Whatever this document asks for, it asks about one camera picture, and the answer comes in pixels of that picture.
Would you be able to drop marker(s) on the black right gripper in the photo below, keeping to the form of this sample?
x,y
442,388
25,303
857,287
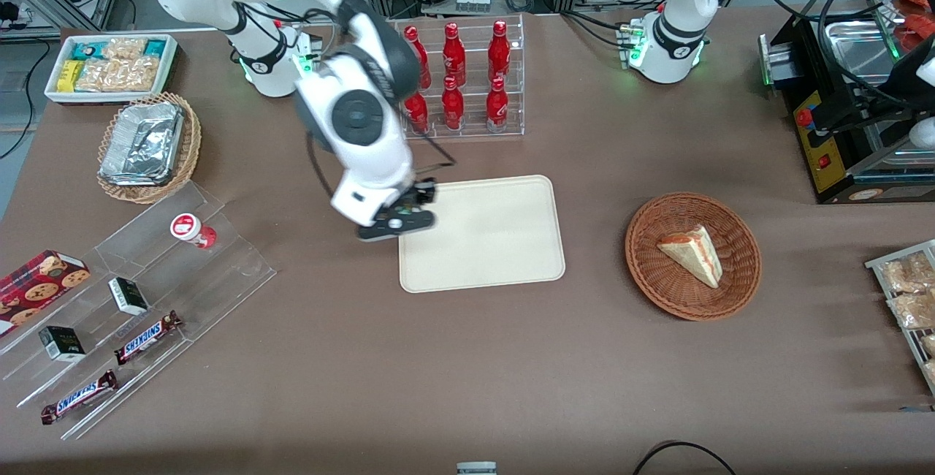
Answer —
x,y
421,193

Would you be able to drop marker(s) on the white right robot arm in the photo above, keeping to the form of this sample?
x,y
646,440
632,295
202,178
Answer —
x,y
365,117

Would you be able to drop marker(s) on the beige plastic tray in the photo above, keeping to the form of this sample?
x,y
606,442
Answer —
x,y
489,241

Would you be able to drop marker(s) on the red gum bottle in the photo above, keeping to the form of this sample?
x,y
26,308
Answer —
x,y
187,228

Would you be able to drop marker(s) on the steel tray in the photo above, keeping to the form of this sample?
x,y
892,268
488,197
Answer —
x,y
855,47

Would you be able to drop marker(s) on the tray of packaged snacks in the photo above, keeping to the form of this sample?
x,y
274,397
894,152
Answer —
x,y
887,261

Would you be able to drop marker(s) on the red cola bottle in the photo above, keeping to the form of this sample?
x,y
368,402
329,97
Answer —
x,y
418,113
453,106
499,51
419,47
497,106
453,55

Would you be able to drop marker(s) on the clear acrylic bottle rack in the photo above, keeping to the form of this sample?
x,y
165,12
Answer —
x,y
478,77

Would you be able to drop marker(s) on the white power strip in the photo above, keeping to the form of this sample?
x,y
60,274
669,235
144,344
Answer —
x,y
473,2

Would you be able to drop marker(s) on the clear acrylic tiered shelf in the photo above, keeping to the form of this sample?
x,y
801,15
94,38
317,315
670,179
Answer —
x,y
219,270

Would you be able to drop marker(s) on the light wicker basket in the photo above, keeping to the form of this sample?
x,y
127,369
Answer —
x,y
191,146

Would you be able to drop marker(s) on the round brown wicker basket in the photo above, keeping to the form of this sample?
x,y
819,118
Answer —
x,y
657,278

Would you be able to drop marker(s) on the aluminium foil container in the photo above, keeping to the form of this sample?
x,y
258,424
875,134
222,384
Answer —
x,y
142,142

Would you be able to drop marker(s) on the wrapped sandwich wedge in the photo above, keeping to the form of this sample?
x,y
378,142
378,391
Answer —
x,y
694,252

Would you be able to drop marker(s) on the teal snack packet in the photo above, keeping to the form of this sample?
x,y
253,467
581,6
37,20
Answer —
x,y
88,50
155,48

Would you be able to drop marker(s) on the small black white box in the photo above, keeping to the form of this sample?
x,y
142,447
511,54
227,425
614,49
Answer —
x,y
128,297
62,343

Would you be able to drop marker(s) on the Snickers chocolate bar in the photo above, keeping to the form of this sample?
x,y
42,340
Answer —
x,y
146,337
79,396

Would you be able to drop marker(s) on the clear bag of crackers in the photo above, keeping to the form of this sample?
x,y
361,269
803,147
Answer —
x,y
120,74
124,48

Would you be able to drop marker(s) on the yellow snack packet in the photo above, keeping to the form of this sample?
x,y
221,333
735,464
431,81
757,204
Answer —
x,y
70,76

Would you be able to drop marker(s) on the white plastic snack bin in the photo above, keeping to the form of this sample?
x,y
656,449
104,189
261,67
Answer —
x,y
55,95

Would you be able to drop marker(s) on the red cookie box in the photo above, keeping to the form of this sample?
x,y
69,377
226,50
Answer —
x,y
36,285

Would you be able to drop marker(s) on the black sealing machine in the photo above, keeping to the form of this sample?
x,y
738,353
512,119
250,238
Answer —
x,y
833,139

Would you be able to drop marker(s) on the clear bag of snacks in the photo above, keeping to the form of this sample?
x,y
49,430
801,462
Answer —
x,y
909,274
913,309

